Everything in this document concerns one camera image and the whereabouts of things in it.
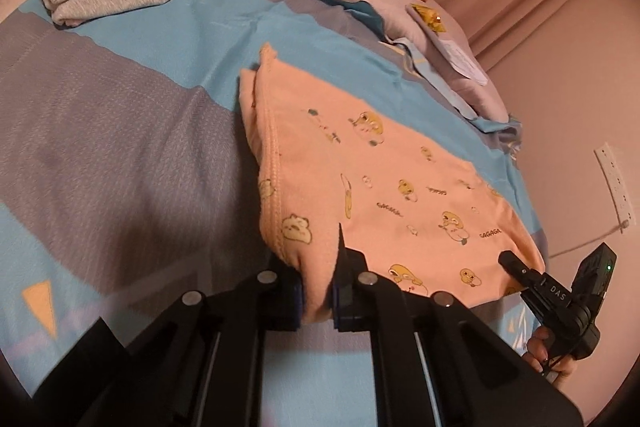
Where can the mauve quilt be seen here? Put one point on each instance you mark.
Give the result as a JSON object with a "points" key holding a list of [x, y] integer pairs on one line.
{"points": [[400, 21]]}

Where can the yellow tag on quilt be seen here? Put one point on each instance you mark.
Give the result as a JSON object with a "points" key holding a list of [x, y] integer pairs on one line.
{"points": [[430, 18]]}

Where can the white paper label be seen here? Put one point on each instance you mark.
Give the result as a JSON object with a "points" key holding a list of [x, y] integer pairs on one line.
{"points": [[464, 62]]}

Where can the orange duck print garment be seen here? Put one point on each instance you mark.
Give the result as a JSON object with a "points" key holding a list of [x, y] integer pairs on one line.
{"points": [[333, 172]]}

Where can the person's right hand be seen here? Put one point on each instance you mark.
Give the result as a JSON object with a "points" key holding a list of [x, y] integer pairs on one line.
{"points": [[537, 356]]}

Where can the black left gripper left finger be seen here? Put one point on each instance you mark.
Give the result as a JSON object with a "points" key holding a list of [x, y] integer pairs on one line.
{"points": [[199, 363]]}

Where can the black camera box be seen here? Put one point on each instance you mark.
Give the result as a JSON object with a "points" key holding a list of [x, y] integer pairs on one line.
{"points": [[592, 278]]}

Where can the white power strip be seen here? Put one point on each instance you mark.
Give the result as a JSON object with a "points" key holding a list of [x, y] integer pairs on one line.
{"points": [[621, 199]]}

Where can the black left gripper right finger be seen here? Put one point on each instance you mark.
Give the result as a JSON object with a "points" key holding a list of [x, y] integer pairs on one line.
{"points": [[435, 363]]}

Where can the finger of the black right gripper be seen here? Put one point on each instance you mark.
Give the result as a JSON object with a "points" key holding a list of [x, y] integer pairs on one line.
{"points": [[518, 270]]}

